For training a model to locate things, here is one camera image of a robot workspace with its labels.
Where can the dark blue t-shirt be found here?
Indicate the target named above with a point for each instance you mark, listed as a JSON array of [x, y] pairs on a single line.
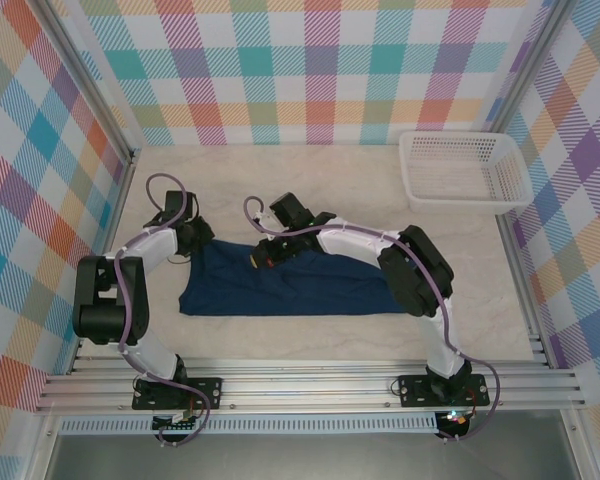
[[305, 295]]

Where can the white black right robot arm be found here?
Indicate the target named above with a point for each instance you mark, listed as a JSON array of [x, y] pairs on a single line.
[[360, 247]]

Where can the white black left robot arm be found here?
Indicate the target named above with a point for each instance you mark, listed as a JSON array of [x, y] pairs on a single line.
[[110, 300]]

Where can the white perforated plastic basket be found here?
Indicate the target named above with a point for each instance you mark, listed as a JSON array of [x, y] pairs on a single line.
[[460, 165]]

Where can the grey metal sheet panel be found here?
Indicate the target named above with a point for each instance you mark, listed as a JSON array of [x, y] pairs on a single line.
[[305, 460]]

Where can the black controller box with lights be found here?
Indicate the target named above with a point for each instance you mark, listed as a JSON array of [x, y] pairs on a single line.
[[455, 422]]

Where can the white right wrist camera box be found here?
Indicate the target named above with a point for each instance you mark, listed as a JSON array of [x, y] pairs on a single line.
[[265, 217]]

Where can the aluminium side frame bar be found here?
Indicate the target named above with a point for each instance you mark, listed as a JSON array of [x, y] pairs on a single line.
[[112, 225], [510, 235]]

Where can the aluminium mounting rail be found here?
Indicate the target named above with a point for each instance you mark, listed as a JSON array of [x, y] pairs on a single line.
[[305, 387]]

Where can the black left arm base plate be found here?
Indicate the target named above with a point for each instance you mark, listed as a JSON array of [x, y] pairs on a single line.
[[207, 392]]

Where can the aluminium frame post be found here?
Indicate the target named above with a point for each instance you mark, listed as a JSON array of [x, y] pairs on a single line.
[[523, 75], [89, 82]]

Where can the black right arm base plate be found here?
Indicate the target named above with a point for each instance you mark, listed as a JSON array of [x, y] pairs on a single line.
[[412, 390]]

